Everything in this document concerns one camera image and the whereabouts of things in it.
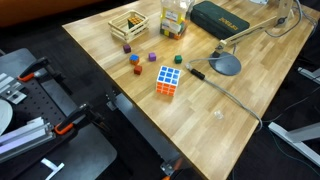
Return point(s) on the blue orange small cube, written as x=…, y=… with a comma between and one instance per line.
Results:
x=134, y=59

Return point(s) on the red small cube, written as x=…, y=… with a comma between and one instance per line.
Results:
x=138, y=70

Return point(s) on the large white-edged Rubik's cube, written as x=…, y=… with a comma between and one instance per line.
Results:
x=167, y=80

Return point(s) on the small clear plastic piece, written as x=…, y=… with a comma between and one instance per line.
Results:
x=219, y=115

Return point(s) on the orange black clamp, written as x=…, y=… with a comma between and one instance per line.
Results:
x=40, y=63
x=71, y=118

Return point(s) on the green small cube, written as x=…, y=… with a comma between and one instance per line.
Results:
x=178, y=59

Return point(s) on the orange black clamp near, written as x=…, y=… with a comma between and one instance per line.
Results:
x=71, y=118

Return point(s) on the small dark Rubik's cube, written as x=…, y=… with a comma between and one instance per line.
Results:
x=134, y=21

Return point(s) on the clear plastic jar with blocks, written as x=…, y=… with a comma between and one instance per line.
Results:
x=175, y=17

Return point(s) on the wooden slat box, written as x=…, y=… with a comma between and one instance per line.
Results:
x=119, y=26

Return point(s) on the violet small cube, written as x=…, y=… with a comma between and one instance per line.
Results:
x=152, y=56

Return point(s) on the aluminium extrusion rail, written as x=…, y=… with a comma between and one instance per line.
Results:
x=35, y=133

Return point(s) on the orange black clamp far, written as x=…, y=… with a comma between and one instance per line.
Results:
x=40, y=63

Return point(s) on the dark purple small cube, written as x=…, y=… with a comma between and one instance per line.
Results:
x=127, y=48

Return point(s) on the dark green zipper pouch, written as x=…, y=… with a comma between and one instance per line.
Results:
x=217, y=21

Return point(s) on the black perforated breadboard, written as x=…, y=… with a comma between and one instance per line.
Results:
x=83, y=150

